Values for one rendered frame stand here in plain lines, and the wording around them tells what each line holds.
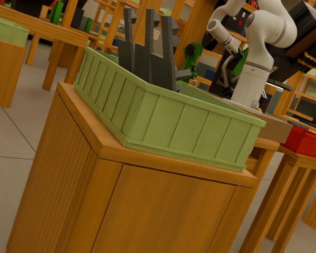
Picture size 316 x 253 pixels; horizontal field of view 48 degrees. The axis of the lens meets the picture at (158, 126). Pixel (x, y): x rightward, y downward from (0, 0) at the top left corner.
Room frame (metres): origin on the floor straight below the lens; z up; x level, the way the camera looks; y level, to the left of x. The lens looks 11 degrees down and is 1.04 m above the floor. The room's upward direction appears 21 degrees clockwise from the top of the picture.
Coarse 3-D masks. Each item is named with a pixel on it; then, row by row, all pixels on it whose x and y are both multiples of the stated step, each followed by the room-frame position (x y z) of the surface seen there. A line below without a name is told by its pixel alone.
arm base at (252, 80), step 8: (248, 72) 1.60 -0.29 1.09; (256, 72) 1.58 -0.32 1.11; (264, 72) 1.59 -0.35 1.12; (240, 80) 1.62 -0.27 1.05; (248, 80) 1.59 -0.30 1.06; (256, 80) 1.58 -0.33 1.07; (264, 80) 1.60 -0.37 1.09; (240, 88) 1.60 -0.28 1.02; (248, 88) 1.58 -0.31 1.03; (256, 88) 1.58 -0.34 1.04; (232, 96) 1.63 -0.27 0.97; (240, 96) 1.59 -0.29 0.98; (248, 96) 1.58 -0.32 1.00; (256, 96) 1.59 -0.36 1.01; (240, 104) 1.58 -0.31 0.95; (248, 104) 1.58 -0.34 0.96; (256, 104) 1.57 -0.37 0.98; (256, 112) 1.56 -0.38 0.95
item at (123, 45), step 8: (128, 8) 1.25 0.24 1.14; (128, 16) 1.25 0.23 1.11; (128, 24) 1.26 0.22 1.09; (128, 32) 1.26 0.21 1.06; (120, 40) 1.36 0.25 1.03; (128, 40) 1.27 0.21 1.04; (120, 48) 1.37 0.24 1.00; (128, 48) 1.28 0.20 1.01; (120, 56) 1.38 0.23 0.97; (128, 56) 1.30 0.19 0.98; (120, 64) 1.39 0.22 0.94; (128, 64) 1.31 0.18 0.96
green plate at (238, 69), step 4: (248, 48) 2.39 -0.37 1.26; (244, 56) 2.37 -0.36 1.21; (240, 60) 2.38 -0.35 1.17; (244, 60) 2.35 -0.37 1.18; (240, 64) 2.36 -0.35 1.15; (236, 68) 2.36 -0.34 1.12; (240, 68) 2.34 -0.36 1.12; (232, 72) 2.36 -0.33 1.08; (236, 72) 2.34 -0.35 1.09; (240, 72) 2.32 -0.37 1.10
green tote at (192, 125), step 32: (96, 64) 1.22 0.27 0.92; (96, 96) 1.11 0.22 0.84; (128, 96) 0.92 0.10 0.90; (160, 96) 0.87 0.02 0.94; (192, 96) 1.40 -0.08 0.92; (128, 128) 0.86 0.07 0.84; (160, 128) 0.89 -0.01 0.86; (192, 128) 0.94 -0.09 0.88; (224, 128) 0.99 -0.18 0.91; (256, 128) 1.05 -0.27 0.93; (192, 160) 0.96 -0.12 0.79; (224, 160) 1.01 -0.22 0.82
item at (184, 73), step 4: (176, 68) 1.01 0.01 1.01; (176, 72) 1.01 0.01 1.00; (180, 72) 1.01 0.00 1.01; (184, 72) 1.02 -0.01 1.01; (188, 72) 1.02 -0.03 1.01; (176, 76) 1.00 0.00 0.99; (180, 76) 1.01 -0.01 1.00; (184, 76) 1.01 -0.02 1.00; (188, 76) 1.02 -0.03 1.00; (176, 80) 1.02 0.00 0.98; (176, 88) 1.10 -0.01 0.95
